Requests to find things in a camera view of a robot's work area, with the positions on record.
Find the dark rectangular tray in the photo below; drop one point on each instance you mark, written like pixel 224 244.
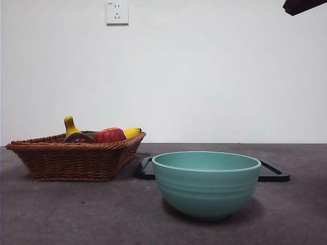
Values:
pixel 272 176

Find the green vegetable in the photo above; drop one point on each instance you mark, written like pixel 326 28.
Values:
pixel 90 133

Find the straight yellow banana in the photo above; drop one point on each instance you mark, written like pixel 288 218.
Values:
pixel 131 132

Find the brown wicker basket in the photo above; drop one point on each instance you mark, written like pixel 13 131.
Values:
pixel 71 163

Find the white wall socket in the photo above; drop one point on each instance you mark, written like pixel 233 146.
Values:
pixel 117 12

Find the teal ribbed bowl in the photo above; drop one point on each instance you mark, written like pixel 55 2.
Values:
pixel 207 194

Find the curved yellow banana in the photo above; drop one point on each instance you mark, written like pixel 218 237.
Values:
pixel 69 126

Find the red apple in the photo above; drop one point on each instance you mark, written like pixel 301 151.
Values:
pixel 108 135

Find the dark red plum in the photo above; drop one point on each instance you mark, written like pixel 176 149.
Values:
pixel 78 139

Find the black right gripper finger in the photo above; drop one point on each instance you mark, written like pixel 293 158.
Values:
pixel 304 6

